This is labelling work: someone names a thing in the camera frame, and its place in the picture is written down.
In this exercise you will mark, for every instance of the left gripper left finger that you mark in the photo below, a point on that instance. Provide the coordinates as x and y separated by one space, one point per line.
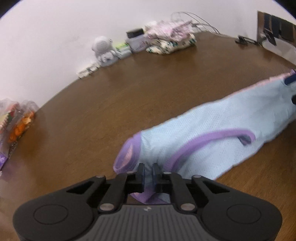
69 213

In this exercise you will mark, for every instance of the plastic box of oranges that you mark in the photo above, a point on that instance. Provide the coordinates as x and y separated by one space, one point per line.
23 116

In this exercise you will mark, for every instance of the wooden chair with cloth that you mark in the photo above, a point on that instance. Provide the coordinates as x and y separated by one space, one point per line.
276 35

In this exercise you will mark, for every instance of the pink blue purple tank top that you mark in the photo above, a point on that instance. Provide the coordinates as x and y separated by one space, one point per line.
211 138

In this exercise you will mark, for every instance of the green white small box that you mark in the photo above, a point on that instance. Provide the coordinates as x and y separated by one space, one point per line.
123 50

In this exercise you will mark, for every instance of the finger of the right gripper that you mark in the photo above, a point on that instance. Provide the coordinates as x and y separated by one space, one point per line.
289 80
294 99

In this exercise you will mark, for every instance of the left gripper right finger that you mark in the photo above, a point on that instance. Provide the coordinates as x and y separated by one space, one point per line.
223 212

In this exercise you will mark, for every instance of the small black box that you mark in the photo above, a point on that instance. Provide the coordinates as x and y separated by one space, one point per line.
135 33

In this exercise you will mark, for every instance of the purple tissue box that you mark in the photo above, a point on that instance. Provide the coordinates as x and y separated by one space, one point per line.
4 153

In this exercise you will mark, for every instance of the white astronaut figurine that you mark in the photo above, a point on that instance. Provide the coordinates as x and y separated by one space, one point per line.
104 51

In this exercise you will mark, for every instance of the white floral folded cloth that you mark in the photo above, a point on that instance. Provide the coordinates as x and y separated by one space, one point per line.
164 47

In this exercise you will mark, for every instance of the plastic bag of snacks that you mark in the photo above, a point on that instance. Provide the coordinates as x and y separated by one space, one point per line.
10 113

